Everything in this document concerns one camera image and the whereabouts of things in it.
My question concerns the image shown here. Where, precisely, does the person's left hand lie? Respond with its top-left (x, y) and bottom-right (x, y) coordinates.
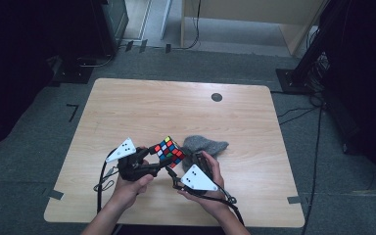
top-left (110, 173), bottom-right (155, 211)

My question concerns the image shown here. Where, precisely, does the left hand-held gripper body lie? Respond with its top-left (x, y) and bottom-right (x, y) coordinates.
top-left (106, 137), bottom-right (160, 182)

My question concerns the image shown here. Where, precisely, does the dark curtain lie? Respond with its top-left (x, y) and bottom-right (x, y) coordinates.
top-left (0, 0), bottom-right (94, 155)
top-left (319, 0), bottom-right (376, 197)

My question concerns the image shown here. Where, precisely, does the person's dark clothing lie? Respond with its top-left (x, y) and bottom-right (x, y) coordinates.
top-left (117, 224), bottom-right (223, 235)

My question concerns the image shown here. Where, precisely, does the bundle of cables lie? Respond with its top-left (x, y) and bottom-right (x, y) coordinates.
top-left (306, 52), bottom-right (331, 99)

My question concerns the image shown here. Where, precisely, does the left hand-held gripper cable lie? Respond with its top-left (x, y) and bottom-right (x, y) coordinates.
top-left (93, 148), bottom-right (120, 214)

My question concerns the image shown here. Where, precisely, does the multicoloured puzzle cube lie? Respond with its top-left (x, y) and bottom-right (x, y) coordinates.
top-left (153, 135), bottom-right (187, 169)

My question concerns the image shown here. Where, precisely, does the black hanging cable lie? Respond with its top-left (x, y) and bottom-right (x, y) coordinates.
top-left (172, 0), bottom-right (202, 51)

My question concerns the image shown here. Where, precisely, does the grey tape piece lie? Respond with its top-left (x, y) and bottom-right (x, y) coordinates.
top-left (47, 189), bottom-right (65, 201)
top-left (287, 195), bottom-right (305, 206)

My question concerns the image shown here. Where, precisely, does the black looped floor cable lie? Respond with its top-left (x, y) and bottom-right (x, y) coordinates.
top-left (76, 53), bottom-right (117, 69)

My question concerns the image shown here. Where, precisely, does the hand-held gripper cable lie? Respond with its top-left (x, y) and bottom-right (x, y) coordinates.
top-left (93, 148), bottom-right (120, 214)
top-left (214, 182), bottom-right (245, 227)

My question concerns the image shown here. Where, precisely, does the person's right hand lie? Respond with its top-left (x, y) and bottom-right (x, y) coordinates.
top-left (177, 150), bottom-right (233, 219)

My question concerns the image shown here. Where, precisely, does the white upright panel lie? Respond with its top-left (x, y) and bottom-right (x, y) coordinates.
top-left (159, 0), bottom-right (173, 41)

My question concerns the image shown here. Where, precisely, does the black metal stand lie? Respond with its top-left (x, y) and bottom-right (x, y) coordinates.
top-left (275, 0), bottom-right (351, 96)

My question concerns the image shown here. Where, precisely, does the light wooden shelf unit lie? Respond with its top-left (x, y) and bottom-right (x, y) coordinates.
top-left (180, 0), bottom-right (329, 57)

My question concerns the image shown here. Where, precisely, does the black cabinet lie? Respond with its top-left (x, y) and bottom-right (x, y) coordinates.
top-left (89, 0), bottom-right (130, 58)

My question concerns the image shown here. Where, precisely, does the long black floor cable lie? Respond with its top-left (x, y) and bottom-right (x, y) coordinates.
top-left (301, 102), bottom-right (324, 235)

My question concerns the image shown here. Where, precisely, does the black angled floor tape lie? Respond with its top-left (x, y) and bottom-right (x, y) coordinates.
top-left (66, 103), bottom-right (79, 123)

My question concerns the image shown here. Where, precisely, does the right hand-held gripper cable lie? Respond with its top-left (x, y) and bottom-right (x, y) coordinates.
top-left (214, 182), bottom-right (245, 227)

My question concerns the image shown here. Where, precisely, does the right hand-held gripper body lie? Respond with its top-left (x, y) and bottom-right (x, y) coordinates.
top-left (175, 161), bottom-right (219, 197)

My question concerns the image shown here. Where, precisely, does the black floor plate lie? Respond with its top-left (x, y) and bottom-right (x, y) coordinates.
top-left (48, 55), bottom-right (94, 85)

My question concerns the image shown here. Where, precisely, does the grey cloth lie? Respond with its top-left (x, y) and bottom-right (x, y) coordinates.
top-left (179, 135), bottom-right (230, 173)

